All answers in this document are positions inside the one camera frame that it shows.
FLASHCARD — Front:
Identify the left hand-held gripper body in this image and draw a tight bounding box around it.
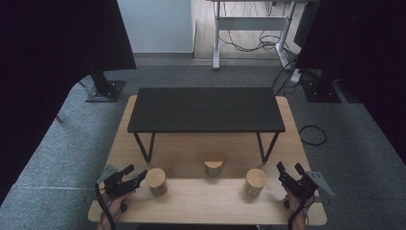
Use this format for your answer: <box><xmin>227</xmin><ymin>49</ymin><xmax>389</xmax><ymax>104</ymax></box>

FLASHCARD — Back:
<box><xmin>97</xmin><ymin>164</ymin><xmax>139</xmax><ymax>197</ymax></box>

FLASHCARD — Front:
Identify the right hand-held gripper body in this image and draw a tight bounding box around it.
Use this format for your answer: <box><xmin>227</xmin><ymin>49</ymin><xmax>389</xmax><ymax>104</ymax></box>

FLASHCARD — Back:
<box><xmin>278</xmin><ymin>172</ymin><xmax>336</xmax><ymax>199</ymax></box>

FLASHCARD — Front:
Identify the wooden cylinder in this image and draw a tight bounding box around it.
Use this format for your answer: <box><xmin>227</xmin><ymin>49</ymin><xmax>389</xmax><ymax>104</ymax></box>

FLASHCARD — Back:
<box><xmin>145</xmin><ymin>167</ymin><xmax>169</xmax><ymax>196</ymax></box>
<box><xmin>243</xmin><ymin>168</ymin><xmax>268</xmax><ymax>197</ymax></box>

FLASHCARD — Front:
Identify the black shelf with metal legs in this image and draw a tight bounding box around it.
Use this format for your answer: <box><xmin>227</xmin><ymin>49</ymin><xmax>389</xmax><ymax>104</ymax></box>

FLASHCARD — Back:
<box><xmin>126</xmin><ymin>86</ymin><xmax>286</xmax><ymax>165</ymax></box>

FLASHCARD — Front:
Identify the person's left hand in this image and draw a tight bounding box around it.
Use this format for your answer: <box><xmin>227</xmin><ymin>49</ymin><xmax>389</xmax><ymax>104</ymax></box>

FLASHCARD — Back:
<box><xmin>97</xmin><ymin>191</ymin><xmax>135</xmax><ymax>230</ymax></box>

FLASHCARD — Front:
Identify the person's right hand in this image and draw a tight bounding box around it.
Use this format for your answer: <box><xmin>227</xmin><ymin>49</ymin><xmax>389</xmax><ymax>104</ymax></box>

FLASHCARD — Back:
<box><xmin>284</xmin><ymin>191</ymin><xmax>315</xmax><ymax>230</ymax></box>

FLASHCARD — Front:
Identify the white power strip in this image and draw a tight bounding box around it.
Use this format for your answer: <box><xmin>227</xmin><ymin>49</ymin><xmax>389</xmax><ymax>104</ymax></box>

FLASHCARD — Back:
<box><xmin>289</xmin><ymin>68</ymin><xmax>303</xmax><ymax>84</ymax></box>

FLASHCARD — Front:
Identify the black curtain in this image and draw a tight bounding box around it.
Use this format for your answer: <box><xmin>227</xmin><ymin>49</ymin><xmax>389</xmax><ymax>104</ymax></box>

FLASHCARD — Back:
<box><xmin>0</xmin><ymin>0</ymin><xmax>138</xmax><ymax>207</ymax></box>
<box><xmin>295</xmin><ymin>0</ymin><xmax>406</xmax><ymax>166</ymax></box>

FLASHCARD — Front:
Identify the dark flat panel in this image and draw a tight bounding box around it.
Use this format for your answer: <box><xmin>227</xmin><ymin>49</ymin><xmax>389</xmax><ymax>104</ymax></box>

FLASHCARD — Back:
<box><xmin>293</xmin><ymin>1</ymin><xmax>320</xmax><ymax>49</ymax></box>

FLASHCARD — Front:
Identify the left hand-held gripper cable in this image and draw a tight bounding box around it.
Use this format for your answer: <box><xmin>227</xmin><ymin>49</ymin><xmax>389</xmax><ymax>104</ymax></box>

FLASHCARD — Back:
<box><xmin>94</xmin><ymin>182</ymin><xmax>117</xmax><ymax>230</ymax></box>

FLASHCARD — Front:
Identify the hand-held gripper cable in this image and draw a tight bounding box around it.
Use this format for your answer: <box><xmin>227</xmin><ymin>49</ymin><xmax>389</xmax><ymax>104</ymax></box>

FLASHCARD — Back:
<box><xmin>286</xmin><ymin>195</ymin><xmax>315</xmax><ymax>230</ymax></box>
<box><xmin>94</xmin><ymin>182</ymin><xmax>117</xmax><ymax>230</ymax></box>

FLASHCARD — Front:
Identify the right hand-held gripper cable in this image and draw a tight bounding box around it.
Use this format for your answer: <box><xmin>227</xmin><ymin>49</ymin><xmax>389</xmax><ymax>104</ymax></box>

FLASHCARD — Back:
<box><xmin>286</xmin><ymin>195</ymin><xmax>315</xmax><ymax>230</ymax></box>

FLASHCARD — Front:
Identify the looped black floor cable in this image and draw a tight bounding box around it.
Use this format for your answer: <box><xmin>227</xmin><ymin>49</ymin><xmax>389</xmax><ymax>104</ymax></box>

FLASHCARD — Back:
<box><xmin>298</xmin><ymin>124</ymin><xmax>327</xmax><ymax>147</ymax></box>

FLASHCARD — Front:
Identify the black stand with base plate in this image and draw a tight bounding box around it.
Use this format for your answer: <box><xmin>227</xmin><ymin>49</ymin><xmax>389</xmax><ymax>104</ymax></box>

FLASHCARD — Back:
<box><xmin>84</xmin><ymin>60</ymin><xmax>126</xmax><ymax>104</ymax></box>
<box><xmin>300</xmin><ymin>68</ymin><xmax>343</xmax><ymax>104</ymax></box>

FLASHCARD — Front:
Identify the black cable to power strip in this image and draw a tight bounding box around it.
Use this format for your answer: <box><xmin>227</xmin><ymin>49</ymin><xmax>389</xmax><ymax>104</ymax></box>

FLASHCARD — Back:
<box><xmin>271</xmin><ymin>58</ymin><xmax>300</xmax><ymax>97</ymax></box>

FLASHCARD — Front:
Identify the tangle of black cables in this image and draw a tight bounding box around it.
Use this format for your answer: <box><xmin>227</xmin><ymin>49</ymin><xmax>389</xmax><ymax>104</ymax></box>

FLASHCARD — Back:
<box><xmin>218</xmin><ymin>0</ymin><xmax>300</xmax><ymax>61</ymax></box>

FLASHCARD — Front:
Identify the white desk frame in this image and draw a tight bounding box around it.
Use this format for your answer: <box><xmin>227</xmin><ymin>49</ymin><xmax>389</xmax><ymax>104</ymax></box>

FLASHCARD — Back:
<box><xmin>205</xmin><ymin>0</ymin><xmax>320</xmax><ymax>71</ymax></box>

